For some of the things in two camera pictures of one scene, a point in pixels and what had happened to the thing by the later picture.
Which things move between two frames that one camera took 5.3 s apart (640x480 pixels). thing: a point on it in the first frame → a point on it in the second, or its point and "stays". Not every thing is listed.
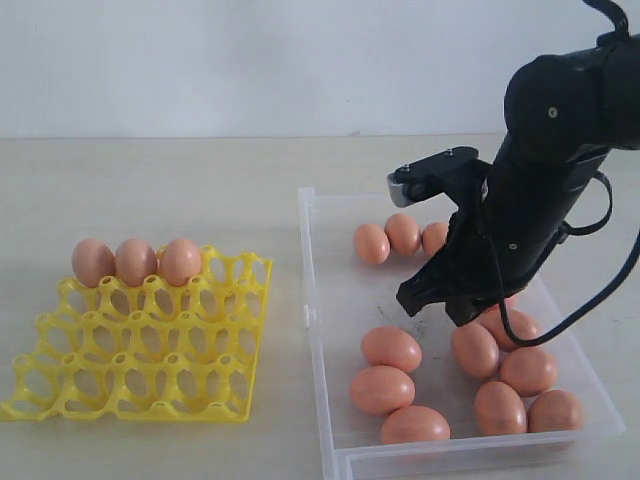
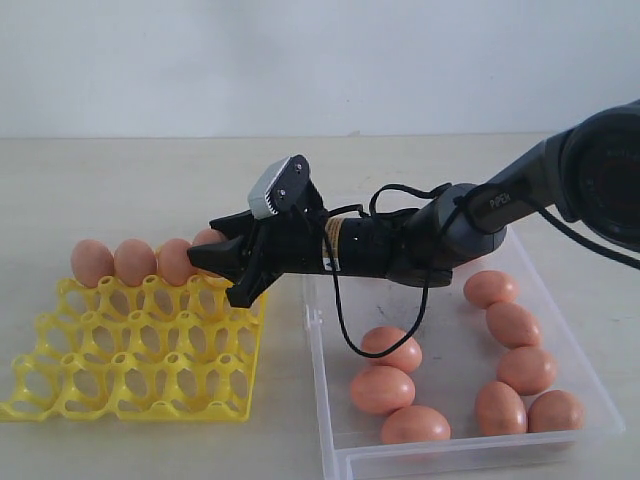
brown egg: x=475 y=349 → x=208 y=236
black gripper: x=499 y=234 → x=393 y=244
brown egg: x=91 y=260 stays
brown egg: x=179 y=260 stays
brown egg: x=381 y=390 stays
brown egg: x=391 y=346 stays
